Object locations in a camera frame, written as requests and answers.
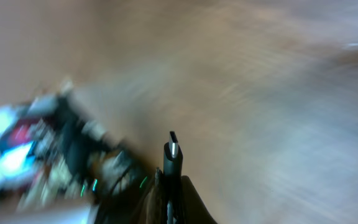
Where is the black USB-C charging cable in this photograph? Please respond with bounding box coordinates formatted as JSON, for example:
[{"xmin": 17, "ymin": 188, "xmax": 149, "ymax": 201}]
[{"xmin": 162, "ymin": 131, "xmax": 186, "ymax": 224}]

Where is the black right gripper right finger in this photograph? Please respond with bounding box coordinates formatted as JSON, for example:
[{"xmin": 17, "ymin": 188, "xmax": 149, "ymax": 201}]
[{"xmin": 181, "ymin": 175, "xmax": 217, "ymax": 224}]

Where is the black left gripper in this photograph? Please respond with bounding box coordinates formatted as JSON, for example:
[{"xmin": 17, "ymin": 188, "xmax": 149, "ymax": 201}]
[{"xmin": 0, "ymin": 95, "xmax": 147, "ymax": 211}]

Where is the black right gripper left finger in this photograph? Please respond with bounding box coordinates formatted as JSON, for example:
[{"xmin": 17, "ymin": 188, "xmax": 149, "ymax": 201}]
[{"xmin": 130, "ymin": 168, "xmax": 167, "ymax": 224}]

